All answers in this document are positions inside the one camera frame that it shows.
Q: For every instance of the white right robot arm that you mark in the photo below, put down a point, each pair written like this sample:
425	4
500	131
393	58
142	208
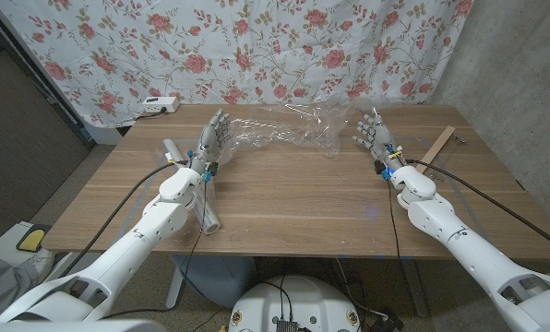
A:
464	244

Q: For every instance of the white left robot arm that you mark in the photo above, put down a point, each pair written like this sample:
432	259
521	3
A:
132	244

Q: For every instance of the grey table leg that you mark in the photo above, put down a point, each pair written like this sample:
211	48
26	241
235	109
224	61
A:
415	286

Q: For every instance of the transparent cling film sheet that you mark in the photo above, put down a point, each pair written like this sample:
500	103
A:
302	126

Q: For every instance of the grey trouser leg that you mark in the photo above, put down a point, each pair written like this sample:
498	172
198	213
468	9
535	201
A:
3	281

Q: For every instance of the yellow and black pad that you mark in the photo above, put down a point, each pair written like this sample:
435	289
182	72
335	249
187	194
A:
31	239

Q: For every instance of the cling film roll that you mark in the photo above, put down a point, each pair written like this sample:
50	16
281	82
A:
210	223

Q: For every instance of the white floor platform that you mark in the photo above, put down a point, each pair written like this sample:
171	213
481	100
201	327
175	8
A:
7	246

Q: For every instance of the blue-grey chair seat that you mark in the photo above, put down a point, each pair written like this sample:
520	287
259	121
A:
219	276

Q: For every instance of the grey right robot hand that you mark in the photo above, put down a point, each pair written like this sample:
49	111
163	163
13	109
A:
379	138

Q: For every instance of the white power strip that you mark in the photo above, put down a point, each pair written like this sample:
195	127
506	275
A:
160	104

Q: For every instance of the white shoe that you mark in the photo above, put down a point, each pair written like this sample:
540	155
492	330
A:
42	263

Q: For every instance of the floral print curtain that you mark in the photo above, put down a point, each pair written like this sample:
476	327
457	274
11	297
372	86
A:
256	46

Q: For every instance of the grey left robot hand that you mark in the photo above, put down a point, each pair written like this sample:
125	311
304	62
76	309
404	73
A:
210	143

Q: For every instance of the black power adapter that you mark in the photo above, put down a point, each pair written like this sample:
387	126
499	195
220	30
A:
388	323

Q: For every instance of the wooden stick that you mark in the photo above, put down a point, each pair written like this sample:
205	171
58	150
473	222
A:
441	143

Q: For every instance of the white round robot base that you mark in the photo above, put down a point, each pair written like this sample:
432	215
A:
298	304

